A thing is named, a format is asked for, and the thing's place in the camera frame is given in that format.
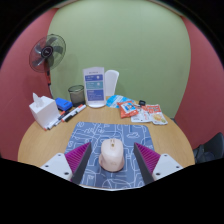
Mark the black mesh pen cup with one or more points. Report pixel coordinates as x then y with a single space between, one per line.
77 96

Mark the blue and white sign stand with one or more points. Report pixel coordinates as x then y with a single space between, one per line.
94 88

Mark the white tissue box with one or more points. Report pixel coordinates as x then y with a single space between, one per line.
43 111

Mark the blue patterned mouse pad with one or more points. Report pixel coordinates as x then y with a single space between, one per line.
110 130

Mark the red and white snack packet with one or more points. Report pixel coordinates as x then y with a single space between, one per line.
156 115

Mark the grey and red standing fan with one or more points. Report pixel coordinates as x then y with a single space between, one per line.
47 51

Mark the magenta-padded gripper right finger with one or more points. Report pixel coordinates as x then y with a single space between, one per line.
163 165

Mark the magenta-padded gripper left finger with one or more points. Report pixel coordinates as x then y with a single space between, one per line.
59 164

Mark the light blue packet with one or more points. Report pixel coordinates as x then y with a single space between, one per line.
114 100

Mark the small black object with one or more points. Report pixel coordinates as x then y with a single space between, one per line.
142 102

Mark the beige computer mouse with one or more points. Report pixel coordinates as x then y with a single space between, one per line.
112 156

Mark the black backpack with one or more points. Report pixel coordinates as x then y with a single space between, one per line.
201 155

